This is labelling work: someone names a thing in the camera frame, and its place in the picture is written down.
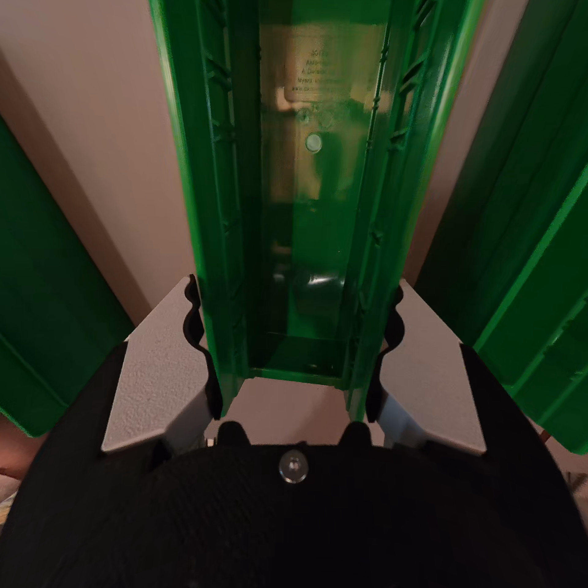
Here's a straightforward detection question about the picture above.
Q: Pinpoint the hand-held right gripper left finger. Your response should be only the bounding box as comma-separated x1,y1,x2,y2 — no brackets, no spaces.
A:
100,274,225,454

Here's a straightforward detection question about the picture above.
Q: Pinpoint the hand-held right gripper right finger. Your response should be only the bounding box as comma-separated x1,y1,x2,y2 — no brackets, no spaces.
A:
365,278,488,455

